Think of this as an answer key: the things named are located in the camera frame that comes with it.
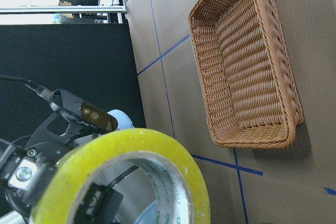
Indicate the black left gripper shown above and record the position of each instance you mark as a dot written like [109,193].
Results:
[28,165]

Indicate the brown wicker basket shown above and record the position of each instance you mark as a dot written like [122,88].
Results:
[248,89]

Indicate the yellow clear tape roll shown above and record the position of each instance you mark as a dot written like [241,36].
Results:
[178,183]

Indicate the silver aluminium rail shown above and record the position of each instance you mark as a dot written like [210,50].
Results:
[63,9]

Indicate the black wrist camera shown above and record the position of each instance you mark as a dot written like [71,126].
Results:
[76,109]

